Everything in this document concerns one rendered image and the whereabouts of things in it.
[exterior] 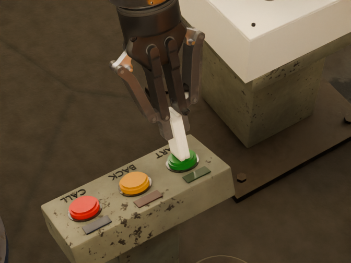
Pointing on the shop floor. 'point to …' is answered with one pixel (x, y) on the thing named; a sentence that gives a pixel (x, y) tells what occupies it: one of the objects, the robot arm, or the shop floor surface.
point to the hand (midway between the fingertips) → (175, 134)
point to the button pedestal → (129, 209)
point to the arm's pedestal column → (266, 122)
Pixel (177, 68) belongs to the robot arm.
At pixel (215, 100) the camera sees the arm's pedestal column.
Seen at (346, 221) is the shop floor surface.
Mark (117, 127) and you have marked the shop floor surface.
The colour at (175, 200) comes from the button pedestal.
